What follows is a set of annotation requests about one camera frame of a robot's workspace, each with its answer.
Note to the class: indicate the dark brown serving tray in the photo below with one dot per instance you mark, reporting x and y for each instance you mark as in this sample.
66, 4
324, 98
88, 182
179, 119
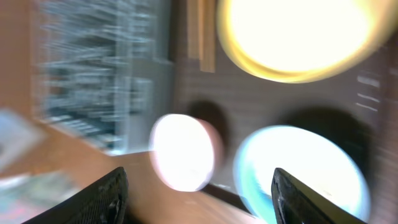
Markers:
357, 110

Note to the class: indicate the yellow plate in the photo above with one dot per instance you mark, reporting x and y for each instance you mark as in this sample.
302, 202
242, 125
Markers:
301, 41

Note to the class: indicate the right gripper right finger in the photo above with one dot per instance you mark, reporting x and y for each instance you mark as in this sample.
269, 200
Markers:
295, 202

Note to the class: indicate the light blue bowl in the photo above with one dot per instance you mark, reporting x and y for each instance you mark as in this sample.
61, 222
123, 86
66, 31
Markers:
311, 158

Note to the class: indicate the grey dishwasher rack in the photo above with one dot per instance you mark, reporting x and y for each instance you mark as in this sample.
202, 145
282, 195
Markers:
104, 73

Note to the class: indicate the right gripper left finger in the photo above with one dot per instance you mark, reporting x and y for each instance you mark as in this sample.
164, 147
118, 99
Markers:
102, 202

